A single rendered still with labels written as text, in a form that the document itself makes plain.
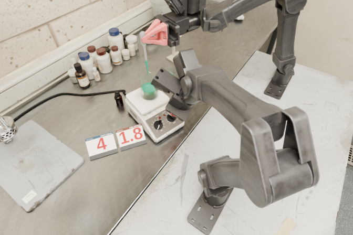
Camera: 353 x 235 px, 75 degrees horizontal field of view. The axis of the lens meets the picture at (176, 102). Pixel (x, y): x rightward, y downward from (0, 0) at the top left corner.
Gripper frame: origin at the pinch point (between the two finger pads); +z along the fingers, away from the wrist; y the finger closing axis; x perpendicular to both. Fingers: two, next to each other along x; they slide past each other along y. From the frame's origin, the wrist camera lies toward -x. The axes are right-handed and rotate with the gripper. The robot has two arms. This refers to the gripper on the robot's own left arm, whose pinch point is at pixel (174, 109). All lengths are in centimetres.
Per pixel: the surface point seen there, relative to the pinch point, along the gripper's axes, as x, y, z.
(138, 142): -3.3, 12.9, 11.3
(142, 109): -8.6, 3.7, 6.9
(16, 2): -66, -5, 11
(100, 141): -14.2, 19.2, 12.6
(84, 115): -25.8, 12.8, 23.5
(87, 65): -38.5, -6.0, 26.1
